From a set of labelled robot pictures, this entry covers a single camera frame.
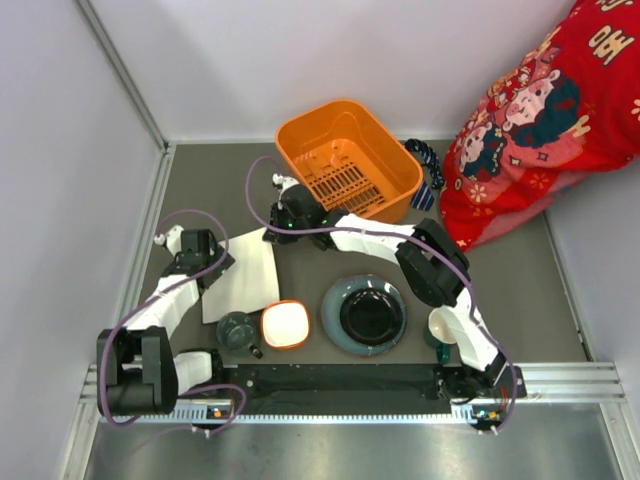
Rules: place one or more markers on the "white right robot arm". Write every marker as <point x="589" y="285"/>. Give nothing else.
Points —
<point x="433" y="266"/>

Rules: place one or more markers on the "black base bar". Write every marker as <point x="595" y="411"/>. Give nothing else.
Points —
<point x="356" y="389"/>

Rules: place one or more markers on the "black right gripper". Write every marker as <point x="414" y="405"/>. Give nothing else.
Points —
<point x="280" y="237"/>

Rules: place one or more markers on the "white square plate black rim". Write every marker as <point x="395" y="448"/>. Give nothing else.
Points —
<point x="249" y="285"/>

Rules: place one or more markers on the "red patterned cloth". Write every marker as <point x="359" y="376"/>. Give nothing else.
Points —
<point x="569" y="110"/>

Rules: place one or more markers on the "blue-grey round plate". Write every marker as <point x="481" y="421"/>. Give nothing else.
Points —
<point x="330" y="311"/>

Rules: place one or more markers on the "orange plastic bin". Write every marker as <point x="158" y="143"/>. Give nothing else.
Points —
<point x="351" y="161"/>

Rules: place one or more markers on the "white square bowl orange rim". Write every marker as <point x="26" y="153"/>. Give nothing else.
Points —
<point x="285" y="325"/>

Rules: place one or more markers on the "black round plate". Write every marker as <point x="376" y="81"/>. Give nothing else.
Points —
<point x="371" y="316"/>

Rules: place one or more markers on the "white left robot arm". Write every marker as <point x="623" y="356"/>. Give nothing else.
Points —
<point x="138" y="374"/>

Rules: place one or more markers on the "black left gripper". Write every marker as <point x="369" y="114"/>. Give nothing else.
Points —
<point x="221" y="267"/>

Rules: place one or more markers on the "blue striped necktie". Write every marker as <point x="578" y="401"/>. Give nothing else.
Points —
<point x="424" y="198"/>

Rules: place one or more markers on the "green mug white inside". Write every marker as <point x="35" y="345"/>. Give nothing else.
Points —
<point x="438" y="336"/>

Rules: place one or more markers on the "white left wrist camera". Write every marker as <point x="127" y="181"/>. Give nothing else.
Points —
<point x="171" y="240"/>

